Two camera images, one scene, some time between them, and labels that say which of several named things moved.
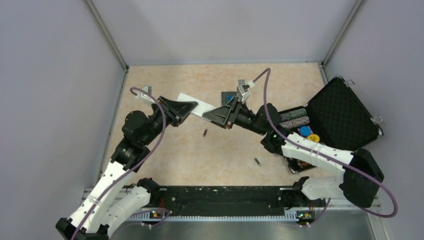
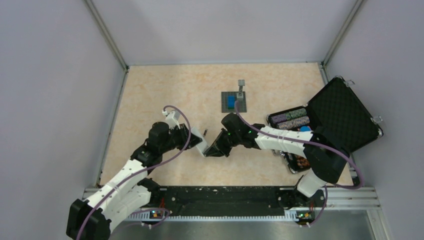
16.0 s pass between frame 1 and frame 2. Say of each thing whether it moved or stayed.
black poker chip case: stayed
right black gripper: moved
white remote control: moved
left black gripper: moved
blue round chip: stayed
